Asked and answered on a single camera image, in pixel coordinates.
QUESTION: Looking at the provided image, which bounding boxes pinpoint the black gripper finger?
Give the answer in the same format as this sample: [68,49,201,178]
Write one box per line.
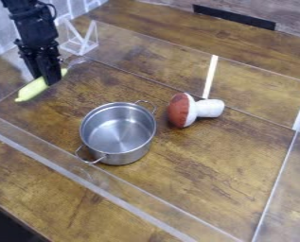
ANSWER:
[20,49,41,78]
[36,52,62,86]

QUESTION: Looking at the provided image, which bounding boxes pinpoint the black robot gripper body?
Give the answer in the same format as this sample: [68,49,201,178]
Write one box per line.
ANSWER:
[12,9,58,57]

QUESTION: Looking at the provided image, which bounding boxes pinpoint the stainless steel pot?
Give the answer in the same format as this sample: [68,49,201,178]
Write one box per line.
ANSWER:
[76,100,157,165]

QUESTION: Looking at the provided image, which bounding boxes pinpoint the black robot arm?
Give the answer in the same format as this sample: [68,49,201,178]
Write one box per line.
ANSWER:
[0,0,61,86]

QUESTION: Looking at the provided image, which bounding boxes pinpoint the clear acrylic triangular stand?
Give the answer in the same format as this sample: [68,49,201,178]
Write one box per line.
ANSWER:
[58,19,100,56]

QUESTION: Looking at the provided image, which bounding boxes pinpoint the red toy mushroom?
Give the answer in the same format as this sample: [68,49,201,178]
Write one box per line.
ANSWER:
[168,93,226,128]

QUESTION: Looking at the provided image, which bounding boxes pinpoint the black strip on table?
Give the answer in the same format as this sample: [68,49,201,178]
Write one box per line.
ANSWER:
[193,4,276,30]

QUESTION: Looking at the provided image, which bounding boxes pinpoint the clear acrylic front barrier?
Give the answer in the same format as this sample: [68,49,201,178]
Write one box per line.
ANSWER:
[0,118,243,242]

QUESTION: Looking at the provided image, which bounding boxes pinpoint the black cable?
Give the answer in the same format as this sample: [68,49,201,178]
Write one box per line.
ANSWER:
[42,1,58,21]

